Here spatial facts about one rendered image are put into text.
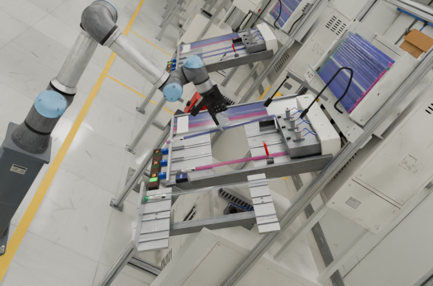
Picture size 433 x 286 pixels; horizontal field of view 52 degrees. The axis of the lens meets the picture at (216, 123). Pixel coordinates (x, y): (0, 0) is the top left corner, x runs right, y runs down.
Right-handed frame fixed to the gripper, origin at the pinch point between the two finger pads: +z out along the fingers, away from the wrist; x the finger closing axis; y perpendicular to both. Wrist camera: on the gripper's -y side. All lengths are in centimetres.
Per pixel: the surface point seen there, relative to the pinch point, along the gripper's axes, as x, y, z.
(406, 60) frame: -22, 78, -6
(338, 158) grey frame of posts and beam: -25, 42, 22
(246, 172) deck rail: -21.0, 4.6, 13.6
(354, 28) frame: 38, 78, -3
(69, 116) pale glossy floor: 123, -115, 2
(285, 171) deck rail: -20.9, 19.8, 20.7
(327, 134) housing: -14.4, 42.1, 15.5
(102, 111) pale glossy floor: 156, -104, 19
